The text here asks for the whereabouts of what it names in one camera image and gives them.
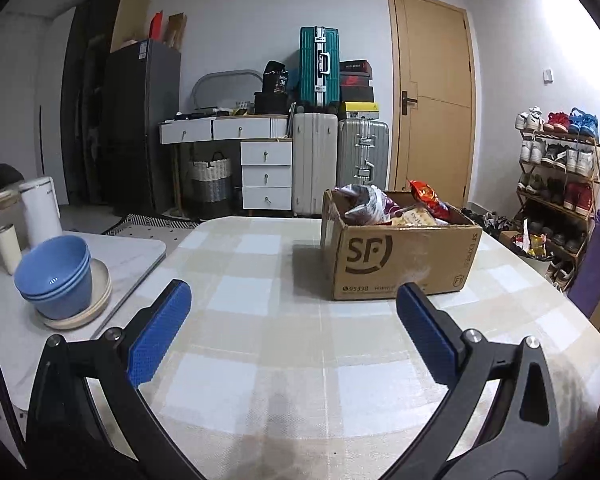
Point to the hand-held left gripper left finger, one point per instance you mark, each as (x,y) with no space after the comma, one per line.
(160,332)

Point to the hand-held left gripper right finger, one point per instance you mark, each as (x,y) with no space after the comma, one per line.
(425,335)

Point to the brown cardboard box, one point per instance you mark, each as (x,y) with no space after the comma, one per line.
(405,260)

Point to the purple snack bag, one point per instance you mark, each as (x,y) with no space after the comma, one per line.
(390,207)

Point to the red chip bag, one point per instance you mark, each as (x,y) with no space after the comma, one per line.
(425,192)

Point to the silver purple chip bag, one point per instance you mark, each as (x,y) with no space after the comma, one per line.
(362,205)

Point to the purple rolled mat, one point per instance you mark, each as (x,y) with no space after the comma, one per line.
(595,260)

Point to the wooden shoe rack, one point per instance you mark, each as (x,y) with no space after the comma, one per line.
(587,220)

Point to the beige plate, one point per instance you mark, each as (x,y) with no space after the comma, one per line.
(102,290)

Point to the white trash bin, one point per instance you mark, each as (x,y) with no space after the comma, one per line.
(532,255)

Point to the rows of assorted shoes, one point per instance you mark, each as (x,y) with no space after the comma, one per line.
(577,195)

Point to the white side table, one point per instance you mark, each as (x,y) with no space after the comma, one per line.
(130,255)

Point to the blue bowl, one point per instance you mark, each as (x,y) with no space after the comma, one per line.
(70,305)
(50,265)

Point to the patterned rug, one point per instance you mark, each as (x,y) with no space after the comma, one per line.
(150,222)

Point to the pile of dark shoes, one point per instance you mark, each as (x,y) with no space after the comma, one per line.
(492,222)

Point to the pair of blue shoes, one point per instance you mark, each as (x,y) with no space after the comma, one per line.
(584,124)

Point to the woven laundry basket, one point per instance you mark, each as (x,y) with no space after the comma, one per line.
(210,185)

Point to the pair of red shoes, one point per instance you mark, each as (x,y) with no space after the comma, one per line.
(556,122)

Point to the pair of white shoes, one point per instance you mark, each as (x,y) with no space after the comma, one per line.
(530,120)

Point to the white cylindrical kettle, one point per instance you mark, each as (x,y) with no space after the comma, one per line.
(40,210)

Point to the small white tumbler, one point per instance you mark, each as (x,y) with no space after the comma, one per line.
(7,250)

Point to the white drawer desk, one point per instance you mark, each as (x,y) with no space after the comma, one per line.
(265,175)

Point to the silver suitcase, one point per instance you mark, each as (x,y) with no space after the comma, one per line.
(360,150)

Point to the white suitcase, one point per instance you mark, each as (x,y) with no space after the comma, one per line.
(312,165)

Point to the dark grey refrigerator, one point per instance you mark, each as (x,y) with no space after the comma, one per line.
(140,125)

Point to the wooden door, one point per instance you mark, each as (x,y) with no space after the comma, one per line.
(437,125)

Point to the dark cloth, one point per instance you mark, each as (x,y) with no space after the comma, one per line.
(0,177)

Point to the yellow black shoe box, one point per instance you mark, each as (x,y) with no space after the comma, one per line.
(360,110)

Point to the black wardrobe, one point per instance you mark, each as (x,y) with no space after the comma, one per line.
(82,100)

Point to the black storage box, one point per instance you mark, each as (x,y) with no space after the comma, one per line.
(275,102)

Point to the red shoe box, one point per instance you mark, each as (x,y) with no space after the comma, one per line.
(355,80)

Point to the black printed bag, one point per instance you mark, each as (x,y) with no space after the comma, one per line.
(275,77)

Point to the teal suitcase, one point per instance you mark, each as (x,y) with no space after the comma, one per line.
(310,67)

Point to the brown paper bag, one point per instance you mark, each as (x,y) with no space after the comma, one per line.
(176,30)

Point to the red paper bag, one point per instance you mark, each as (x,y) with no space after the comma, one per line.
(156,25)

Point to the tall flat cardboard box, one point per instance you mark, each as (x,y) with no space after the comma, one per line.
(130,15)

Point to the grey arched frame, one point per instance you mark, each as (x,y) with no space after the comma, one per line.
(225,76)

